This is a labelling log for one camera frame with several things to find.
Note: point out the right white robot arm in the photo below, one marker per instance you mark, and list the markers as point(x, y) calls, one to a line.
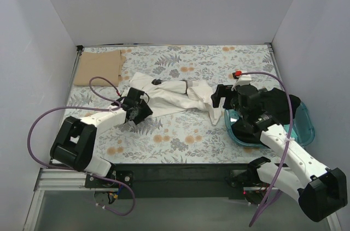
point(319, 190)

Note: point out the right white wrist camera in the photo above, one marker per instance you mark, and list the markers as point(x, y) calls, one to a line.
point(241, 79)

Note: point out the white printed t-shirt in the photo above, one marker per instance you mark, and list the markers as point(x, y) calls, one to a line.
point(173, 96)

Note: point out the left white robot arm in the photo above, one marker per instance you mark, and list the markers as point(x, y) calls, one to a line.
point(75, 142)

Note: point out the aluminium frame rail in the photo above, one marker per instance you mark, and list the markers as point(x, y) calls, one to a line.
point(60, 180)

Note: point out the teal plastic basket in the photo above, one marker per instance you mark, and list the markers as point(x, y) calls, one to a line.
point(303, 130)

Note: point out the floral table cloth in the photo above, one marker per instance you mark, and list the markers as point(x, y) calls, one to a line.
point(187, 136)

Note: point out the black t-shirt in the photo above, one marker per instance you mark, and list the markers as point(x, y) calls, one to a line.
point(276, 108)

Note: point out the folded tan t-shirt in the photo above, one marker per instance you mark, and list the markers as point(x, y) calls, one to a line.
point(105, 64)

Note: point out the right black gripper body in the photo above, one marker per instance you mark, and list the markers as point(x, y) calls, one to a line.
point(227, 95)

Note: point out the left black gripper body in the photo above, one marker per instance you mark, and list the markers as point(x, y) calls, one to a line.
point(145, 106)

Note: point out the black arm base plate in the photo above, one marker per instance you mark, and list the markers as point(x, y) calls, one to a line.
point(190, 181)

